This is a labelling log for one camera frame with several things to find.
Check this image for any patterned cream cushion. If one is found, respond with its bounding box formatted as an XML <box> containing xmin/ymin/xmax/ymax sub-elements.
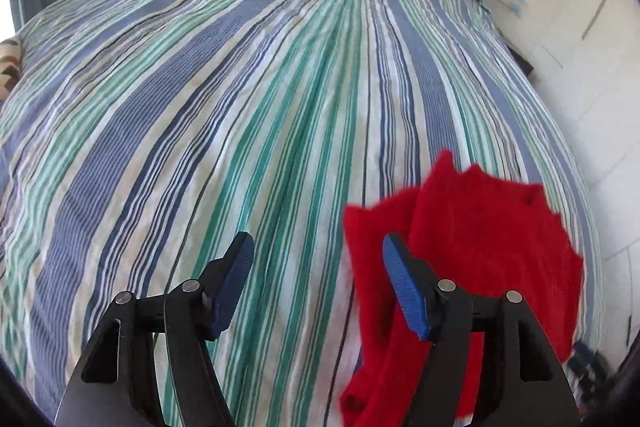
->
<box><xmin>0</xmin><ymin>36</ymin><xmax>22</xmax><ymax>103</ymax></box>

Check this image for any striped blue green bedspread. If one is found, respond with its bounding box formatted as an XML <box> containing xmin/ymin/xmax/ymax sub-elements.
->
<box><xmin>1</xmin><ymin>0</ymin><xmax>603</xmax><ymax>426</ymax></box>

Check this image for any red knit sweater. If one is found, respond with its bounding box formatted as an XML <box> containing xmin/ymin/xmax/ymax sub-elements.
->
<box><xmin>340</xmin><ymin>150</ymin><xmax>584</xmax><ymax>426</ymax></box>

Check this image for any dark wooden nightstand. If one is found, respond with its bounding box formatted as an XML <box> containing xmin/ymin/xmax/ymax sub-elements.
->
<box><xmin>506</xmin><ymin>41</ymin><xmax>534</xmax><ymax>78</ymax></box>

